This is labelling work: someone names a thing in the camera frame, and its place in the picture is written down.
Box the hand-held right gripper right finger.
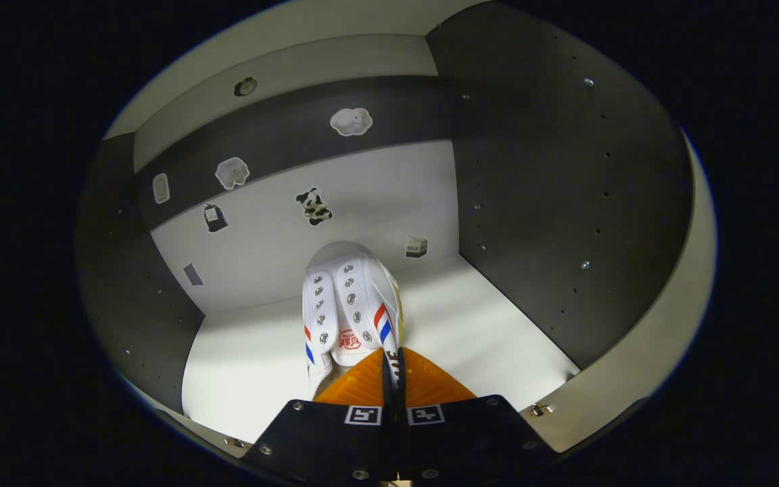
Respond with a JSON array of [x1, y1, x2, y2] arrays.
[[396, 347, 559, 482]]

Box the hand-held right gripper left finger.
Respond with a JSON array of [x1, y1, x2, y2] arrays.
[[241, 348, 397, 482]]

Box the white canvas shoe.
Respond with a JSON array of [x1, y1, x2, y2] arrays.
[[302, 241, 405, 400]]

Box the white and grey shoe cabinet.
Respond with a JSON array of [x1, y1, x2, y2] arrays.
[[75, 0, 718, 461]]

